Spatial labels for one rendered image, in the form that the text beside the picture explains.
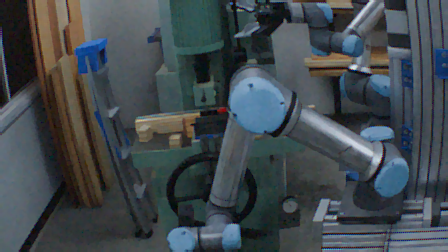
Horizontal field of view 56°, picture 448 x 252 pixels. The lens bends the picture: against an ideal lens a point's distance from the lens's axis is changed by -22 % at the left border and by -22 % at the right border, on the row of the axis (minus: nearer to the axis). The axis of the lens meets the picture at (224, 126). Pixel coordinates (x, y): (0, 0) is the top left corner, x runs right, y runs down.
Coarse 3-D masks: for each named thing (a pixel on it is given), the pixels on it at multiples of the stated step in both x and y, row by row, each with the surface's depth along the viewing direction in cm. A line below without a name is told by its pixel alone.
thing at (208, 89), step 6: (198, 84) 187; (204, 84) 186; (210, 84) 185; (198, 90) 184; (204, 90) 184; (210, 90) 184; (198, 96) 185; (210, 96) 185; (198, 102) 186; (210, 102) 186
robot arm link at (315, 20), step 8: (304, 8) 164; (312, 8) 163; (320, 8) 163; (328, 8) 163; (304, 16) 164; (312, 16) 164; (320, 16) 164; (328, 16) 164; (312, 24) 166; (320, 24) 165
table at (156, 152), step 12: (156, 132) 196; (180, 132) 193; (144, 144) 186; (156, 144) 185; (168, 144) 184; (264, 144) 179; (276, 144) 179; (288, 144) 179; (300, 144) 179; (132, 156) 180; (144, 156) 180; (156, 156) 180; (168, 156) 180; (180, 156) 180; (252, 156) 181; (192, 168) 172; (204, 168) 172
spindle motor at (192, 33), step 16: (176, 0) 170; (192, 0) 168; (208, 0) 170; (176, 16) 173; (192, 16) 171; (208, 16) 172; (176, 32) 176; (192, 32) 173; (208, 32) 174; (176, 48) 179; (192, 48) 175; (208, 48) 175
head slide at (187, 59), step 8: (184, 56) 193; (192, 56) 193; (208, 56) 193; (216, 56) 193; (184, 64) 194; (192, 64) 194; (216, 64) 195; (192, 72) 196; (216, 72) 196; (192, 80) 197; (216, 80) 197; (192, 88) 198; (216, 88) 198; (224, 88) 198
